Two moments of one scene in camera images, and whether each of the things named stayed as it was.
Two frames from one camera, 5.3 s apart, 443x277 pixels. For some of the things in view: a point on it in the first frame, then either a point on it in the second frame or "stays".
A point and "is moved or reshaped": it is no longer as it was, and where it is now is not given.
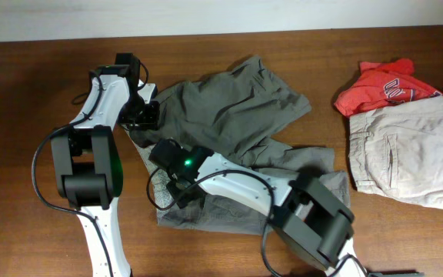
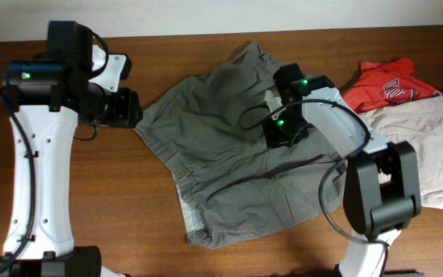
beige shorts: [416, 151] stays
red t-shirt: [379, 85] stays
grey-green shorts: [233, 115] is moved or reshaped
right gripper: [178, 193] to [274, 138]
